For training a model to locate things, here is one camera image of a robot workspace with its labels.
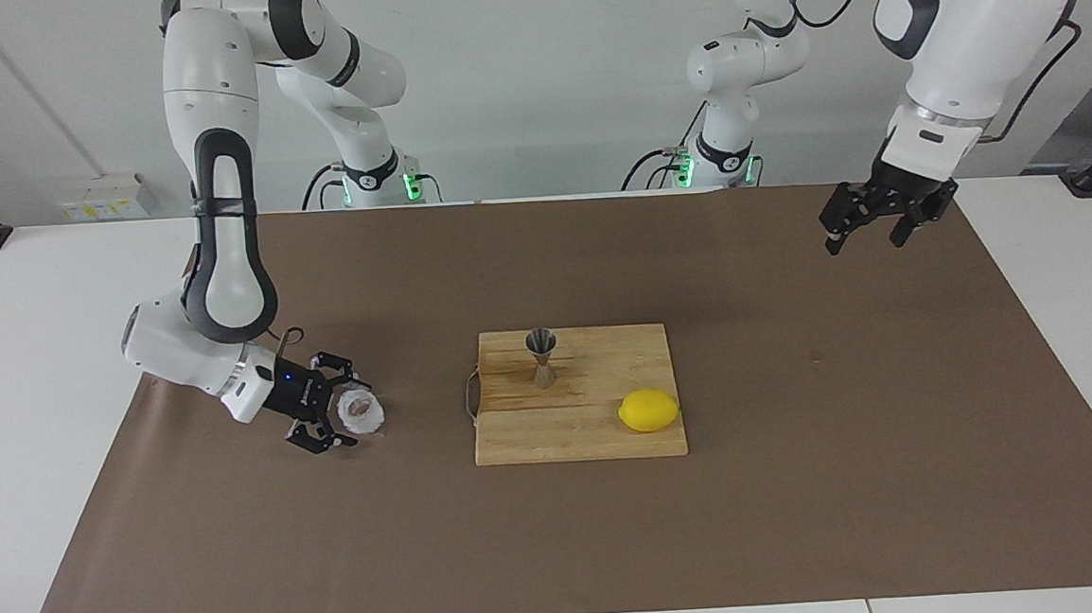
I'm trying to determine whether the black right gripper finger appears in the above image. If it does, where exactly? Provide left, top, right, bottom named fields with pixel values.
left=286, top=417, right=360, bottom=456
left=308, top=349, right=372, bottom=390

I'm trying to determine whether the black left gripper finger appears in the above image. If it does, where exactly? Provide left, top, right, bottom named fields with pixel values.
left=887, top=188, right=962, bottom=251
left=819, top=182, right=885, bottom=257

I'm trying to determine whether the small clear glass cup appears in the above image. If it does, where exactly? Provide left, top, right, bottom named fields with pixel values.
left=336, top=385, right=386, bottom=441

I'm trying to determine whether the steel double jigger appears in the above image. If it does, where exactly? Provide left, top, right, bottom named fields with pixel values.
left=523, top=327, right=561, bottom=389

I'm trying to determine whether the brown table mat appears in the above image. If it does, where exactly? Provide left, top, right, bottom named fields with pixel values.
left=3, top=163, right=1092, bottom=613

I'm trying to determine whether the wooden cutting board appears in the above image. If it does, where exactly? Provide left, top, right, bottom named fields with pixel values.
left=461, top=320, right=691, bottom=470

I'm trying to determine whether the yellow lemon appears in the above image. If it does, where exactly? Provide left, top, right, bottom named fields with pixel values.
left=617, top=387, right=682, bottom=434

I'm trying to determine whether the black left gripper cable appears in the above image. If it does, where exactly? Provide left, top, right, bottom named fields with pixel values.
left=779, top=0, right=1088, bottom=155

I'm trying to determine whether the black right base cable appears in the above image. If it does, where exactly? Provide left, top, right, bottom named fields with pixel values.
left=300, top=163, right=346, bottom=211

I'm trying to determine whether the black base cable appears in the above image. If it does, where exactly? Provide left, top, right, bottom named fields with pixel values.
left=619, top=147, right=692, bottom=192
left=300, top=163, right=346, bottom=211

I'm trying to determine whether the black left base cable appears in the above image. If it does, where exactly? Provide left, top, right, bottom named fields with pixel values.
left=619, top=147, right=692, bottom=192

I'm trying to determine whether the white wall socket box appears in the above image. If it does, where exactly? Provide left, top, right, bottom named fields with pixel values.
left=60, top=172, right=150, bottom=223

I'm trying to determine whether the white wall conduit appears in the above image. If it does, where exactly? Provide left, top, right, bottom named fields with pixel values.
left=0, top=0, right=108, bottom=184

